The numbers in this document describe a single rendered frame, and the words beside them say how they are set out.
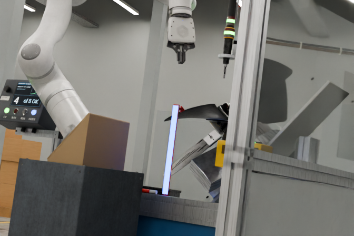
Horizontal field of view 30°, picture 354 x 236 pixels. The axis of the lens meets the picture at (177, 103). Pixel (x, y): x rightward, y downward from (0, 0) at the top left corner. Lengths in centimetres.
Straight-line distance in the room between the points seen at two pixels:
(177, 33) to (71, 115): 50
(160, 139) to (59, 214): 834
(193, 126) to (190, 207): 795
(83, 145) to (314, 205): 85
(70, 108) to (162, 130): 817
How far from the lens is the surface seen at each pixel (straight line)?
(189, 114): 257
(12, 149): 1082
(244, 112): 121
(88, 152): 215
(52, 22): 250
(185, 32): 244
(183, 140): 1027
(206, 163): 260
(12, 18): 891
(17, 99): 280
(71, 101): 229
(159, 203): 237
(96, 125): 217
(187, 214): 231
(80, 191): 206
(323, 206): 166
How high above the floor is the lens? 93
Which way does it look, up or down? 6 degrees up
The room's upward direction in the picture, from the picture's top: 7 degrees clockwise
